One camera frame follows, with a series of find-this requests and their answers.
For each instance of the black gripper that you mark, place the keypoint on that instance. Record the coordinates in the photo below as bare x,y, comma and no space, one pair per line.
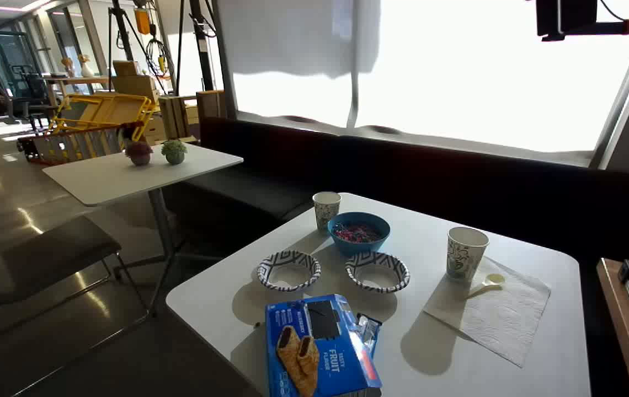
567,15

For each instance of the patterned paper cup with dark contents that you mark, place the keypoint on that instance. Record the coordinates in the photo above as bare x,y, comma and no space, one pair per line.
466,262

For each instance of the empty patterned paper cup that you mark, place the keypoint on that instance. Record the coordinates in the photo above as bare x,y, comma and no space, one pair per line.
326,213

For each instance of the blue bowl with colourful beads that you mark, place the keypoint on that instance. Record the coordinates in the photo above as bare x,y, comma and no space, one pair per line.
359,247

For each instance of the patterned paper bowl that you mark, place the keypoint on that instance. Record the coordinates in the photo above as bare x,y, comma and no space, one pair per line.
378,274
290,271

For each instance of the white paper napkin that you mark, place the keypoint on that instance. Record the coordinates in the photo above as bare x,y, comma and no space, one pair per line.
497,316

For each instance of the black upholstered bench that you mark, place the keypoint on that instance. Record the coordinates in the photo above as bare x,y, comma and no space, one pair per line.
254,188

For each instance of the black tripod pole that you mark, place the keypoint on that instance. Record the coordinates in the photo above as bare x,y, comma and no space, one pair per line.
201,44

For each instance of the wooden crate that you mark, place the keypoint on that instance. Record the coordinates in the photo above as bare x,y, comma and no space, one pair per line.
175,118

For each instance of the green potted plant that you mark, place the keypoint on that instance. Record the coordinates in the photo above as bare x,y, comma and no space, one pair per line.
173,152

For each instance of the blue cardboard box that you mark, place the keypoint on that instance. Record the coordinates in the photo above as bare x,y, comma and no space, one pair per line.
344,367

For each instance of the red potted plant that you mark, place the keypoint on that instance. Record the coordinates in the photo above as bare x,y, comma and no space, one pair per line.
141,152

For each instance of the yellow metal cart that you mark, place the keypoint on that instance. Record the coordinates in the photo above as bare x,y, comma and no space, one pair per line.
108,112

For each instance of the white side table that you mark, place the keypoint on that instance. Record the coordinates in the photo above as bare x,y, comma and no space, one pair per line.
108,179

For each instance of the grey chair with metal legs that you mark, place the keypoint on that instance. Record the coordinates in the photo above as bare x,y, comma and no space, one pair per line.
34,256

